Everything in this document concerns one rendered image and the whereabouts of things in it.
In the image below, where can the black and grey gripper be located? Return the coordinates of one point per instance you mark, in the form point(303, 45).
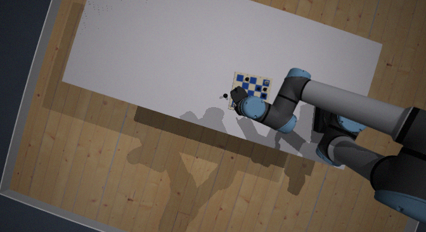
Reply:
point(237, 95)

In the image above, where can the blue and cream chessboard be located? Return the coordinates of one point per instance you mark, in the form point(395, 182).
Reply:
point(251, 85)

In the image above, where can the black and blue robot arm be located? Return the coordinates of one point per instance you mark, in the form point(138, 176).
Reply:
point(399, 183)

